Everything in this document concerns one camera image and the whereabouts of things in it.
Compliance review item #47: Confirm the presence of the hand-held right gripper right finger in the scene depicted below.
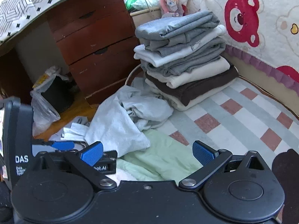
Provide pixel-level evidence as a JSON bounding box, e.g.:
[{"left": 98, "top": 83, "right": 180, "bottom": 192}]
[{"left": 179, "top": 140, "right": 272, "bottom": 189}]

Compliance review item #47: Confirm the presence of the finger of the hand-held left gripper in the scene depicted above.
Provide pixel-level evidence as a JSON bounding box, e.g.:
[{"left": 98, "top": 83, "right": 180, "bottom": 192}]
[
  {"left": 31, "top": 138, "right": 75, "bottom": 151},
  {"left": 93, "top": 150, "right": 118, "bottom": 174}
]

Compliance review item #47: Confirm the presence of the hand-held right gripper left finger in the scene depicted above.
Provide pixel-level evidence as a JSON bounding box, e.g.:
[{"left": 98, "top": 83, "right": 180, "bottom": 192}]
[{"left": 33, "top": 142, "right": 117, "bottom": 190}]

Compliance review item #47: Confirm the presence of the light grey shirt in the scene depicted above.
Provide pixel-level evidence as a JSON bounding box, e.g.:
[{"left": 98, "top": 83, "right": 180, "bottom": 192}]
[{"left": 84, "top": 85, "right": 174, "bottom": 158}]

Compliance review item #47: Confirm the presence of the stack of folded clothes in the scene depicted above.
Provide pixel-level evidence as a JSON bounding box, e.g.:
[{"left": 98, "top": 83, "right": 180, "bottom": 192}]
[{"left": 134, "top": 11, "right": 240, "bottom": 112}]

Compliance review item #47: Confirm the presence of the white cloth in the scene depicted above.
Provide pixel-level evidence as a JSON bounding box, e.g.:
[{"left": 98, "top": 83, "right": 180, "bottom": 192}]
[{"left": 61, "top": 122, "right": 90, "bottom": 143}]

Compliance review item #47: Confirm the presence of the clear plastic bag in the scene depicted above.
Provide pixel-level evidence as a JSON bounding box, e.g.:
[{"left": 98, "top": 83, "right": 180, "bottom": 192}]
[{"left": 30, "top": 90, "right": 61, "bottom": 137}]

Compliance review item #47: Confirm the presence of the light green cloth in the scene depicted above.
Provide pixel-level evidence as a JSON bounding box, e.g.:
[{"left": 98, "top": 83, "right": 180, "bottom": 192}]
[{"left": 115, "top": 129, "right": 204, "bottom": 182}]

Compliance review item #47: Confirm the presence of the checkered blanket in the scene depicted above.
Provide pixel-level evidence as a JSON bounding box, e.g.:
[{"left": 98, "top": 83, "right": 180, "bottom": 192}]
[{"left": 131, "top": 75, "right": 299, "bottom": 182}]

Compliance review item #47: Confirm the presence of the black trash bin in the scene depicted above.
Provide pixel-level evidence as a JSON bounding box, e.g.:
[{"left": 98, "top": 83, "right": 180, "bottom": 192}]
[{"left": 41, "top": 76, "right": 75, "bottom": 113}]

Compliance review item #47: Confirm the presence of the wooden desk with drawers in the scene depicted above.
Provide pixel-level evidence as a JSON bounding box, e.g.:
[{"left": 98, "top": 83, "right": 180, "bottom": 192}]
[{"left": 0, "top": 0, "right": 143, "bottom": 105}]

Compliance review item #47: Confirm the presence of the patterned tablecloth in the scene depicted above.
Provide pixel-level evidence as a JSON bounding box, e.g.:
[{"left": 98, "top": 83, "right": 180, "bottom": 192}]
[{"left": 0, "top": 0, "right": 101, "bottom": 45}]

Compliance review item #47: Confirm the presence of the bear print quilt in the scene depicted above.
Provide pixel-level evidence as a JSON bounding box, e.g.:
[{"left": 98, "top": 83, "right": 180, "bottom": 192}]
[{"left": 173, "top": 0, "right": 299, "bottom": 91}]

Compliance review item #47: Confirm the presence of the orange-haired doll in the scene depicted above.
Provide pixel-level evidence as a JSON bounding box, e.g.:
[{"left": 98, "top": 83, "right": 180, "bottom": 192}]
[{"left": 159, "top": 0, "right": 187, "bottom": 18}]

